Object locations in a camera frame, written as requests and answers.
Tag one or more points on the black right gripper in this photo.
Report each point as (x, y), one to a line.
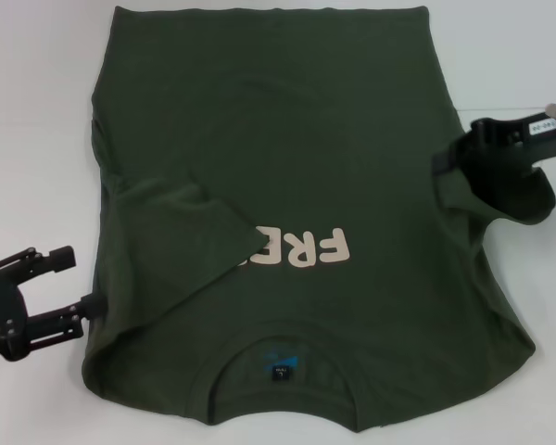
(500, 143)

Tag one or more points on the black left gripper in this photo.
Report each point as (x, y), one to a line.
(0, 315)

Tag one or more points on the dark green FREE t-shirt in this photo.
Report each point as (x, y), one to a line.
(306, 139)

